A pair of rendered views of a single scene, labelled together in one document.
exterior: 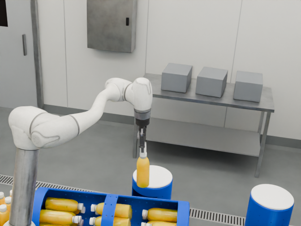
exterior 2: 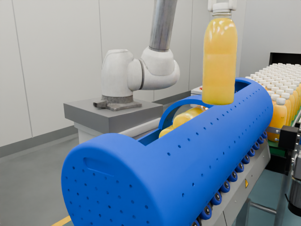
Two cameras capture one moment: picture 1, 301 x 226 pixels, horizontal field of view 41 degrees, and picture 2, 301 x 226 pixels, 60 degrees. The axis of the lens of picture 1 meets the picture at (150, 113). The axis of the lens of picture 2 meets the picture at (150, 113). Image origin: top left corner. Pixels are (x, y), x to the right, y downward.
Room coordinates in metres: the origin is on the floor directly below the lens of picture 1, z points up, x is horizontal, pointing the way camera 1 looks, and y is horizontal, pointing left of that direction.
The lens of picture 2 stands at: (2.11, -0.57, 1.44)
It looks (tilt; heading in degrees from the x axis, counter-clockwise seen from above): 18 degrees down; 121
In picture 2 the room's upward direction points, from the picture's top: straight up
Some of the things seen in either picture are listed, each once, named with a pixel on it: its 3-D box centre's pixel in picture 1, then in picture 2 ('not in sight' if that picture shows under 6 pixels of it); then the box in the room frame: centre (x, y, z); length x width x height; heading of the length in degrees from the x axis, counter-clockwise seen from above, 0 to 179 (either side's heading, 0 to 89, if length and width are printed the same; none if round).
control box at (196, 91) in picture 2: not in sight; (205, 95); (1.60, 0.92, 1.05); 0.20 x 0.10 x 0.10; 86
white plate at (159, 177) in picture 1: (152, 176); not in sight; (2.40, -0.04, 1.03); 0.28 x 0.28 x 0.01
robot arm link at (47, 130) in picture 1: (51, 132); not in sight; (1.48, 0.41, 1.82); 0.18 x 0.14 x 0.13; 142
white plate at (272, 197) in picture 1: (272, 196); not in sight; (2.24, -0.84, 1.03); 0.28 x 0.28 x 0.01
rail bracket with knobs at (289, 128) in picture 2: not in sight; (287, 138); (2.08, 0.73, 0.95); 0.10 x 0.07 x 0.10; 176
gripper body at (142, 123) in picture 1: (142, 124); not in sight; (1.93, 0.04, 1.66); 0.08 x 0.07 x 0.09; 177
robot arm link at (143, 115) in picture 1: (142, 112); not in sight; (1.92, 0.04, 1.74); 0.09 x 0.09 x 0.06
